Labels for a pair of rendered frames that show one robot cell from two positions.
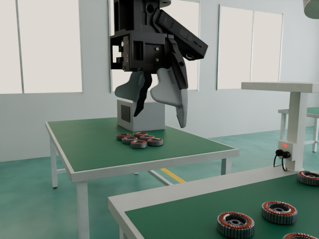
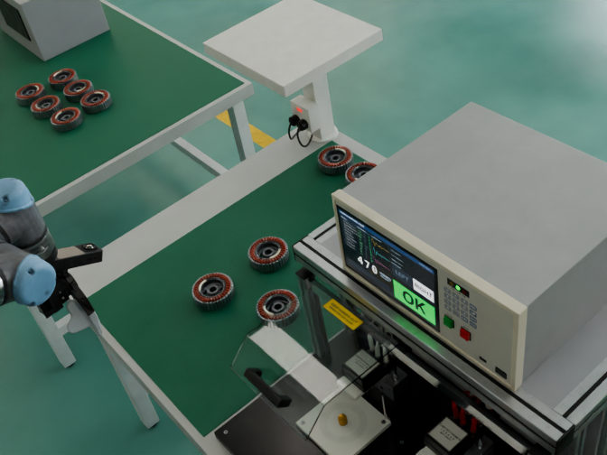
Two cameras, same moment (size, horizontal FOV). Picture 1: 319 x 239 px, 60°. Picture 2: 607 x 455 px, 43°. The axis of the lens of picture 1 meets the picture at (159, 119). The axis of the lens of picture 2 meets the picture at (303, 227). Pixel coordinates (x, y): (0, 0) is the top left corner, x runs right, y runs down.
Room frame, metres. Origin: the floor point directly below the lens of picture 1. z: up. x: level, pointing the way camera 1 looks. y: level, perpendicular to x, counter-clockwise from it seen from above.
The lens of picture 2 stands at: (-0.68, -0.35, 2.26)
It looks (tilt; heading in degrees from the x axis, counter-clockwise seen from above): 42 degrees down; 354
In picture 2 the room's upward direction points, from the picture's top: 11 degrees counter-clockwise
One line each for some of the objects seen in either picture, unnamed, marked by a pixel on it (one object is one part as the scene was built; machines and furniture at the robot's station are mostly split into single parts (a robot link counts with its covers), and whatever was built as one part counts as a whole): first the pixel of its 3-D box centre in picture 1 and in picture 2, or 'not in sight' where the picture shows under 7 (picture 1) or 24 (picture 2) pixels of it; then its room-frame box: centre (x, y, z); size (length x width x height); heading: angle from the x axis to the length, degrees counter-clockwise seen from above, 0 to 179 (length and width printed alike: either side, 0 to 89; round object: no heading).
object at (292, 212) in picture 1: (278, 212); (268, 254); (0.89, -0.41, 0.77); 0.11 x 0.11 x 0.04
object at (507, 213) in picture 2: not in sight; (490, 231); (0.31, -0.80, 1.22); 0.44 x 0.39 x 0.20; 26
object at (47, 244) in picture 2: not in sight; (32, 245); (0.45, 0.02, 1.37); 0.08 x 0.08 x 0.05
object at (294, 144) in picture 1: (295, 132); (302, 104); (1.25, -0.63, 0.98); 0.37 x 0.35 x 0.46; 26
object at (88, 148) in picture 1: (120, 172); (48, 139); (2.40, 0.36, 0.37); 1.85 x 1.10 x 0.75; 26
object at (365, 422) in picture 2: not in sight; (343, 423); (0.29, -0.45, 0.78); 0.15 x 0.15 x 0.01; 26
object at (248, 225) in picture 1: (235, 224); (213, 291); (0.81, -0.24, 0.77); 0.11 x 0.11 x 0.04
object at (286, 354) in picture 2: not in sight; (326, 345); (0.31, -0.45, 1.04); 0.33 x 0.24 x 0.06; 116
